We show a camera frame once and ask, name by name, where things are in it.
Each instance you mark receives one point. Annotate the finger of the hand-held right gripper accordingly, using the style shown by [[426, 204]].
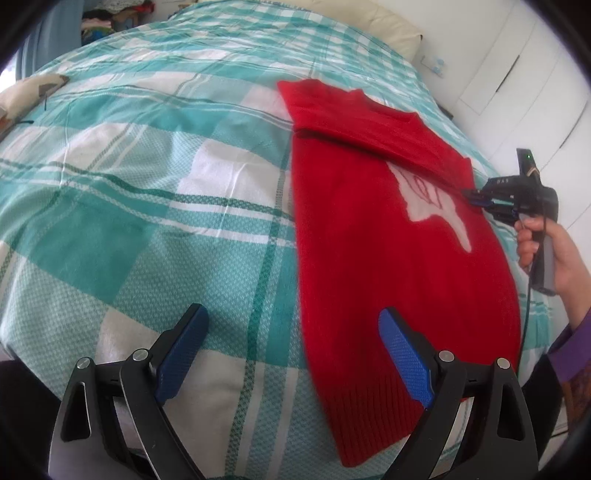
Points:
[[475, 197], [501, 214]]

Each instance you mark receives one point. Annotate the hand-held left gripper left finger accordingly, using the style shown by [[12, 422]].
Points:
[[182, 353]]

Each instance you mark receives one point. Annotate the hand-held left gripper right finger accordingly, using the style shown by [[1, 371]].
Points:
[[406, 355]]

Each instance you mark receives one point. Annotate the red sweater with white print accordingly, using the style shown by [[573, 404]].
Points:
[[369, 277]]

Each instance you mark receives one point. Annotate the person's right forearm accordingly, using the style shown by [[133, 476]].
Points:
[[572, 350]]

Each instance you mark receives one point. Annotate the pile of mixed clothes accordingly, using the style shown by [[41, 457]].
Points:
[[111, 16]]

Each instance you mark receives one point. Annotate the person's right hand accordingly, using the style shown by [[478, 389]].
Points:
[[570, 263]]

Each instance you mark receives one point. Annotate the person's dark clothing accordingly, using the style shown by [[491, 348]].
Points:
[[545, 401]]

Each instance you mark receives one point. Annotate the teal checked bed blanket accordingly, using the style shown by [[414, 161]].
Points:
[[138, 207]]

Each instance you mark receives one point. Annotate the white wardrobe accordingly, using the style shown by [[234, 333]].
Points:
[[508, 46]]

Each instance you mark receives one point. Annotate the cream padded headboard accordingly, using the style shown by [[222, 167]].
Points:
[[383, 23]]

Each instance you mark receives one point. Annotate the beige patterned pillow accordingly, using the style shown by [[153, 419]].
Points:
[[23, 92]]

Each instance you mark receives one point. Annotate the blue curtain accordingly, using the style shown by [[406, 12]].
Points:
[[60, 27]]

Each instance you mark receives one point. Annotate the white wall socket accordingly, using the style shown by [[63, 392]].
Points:
[[434, 63]]

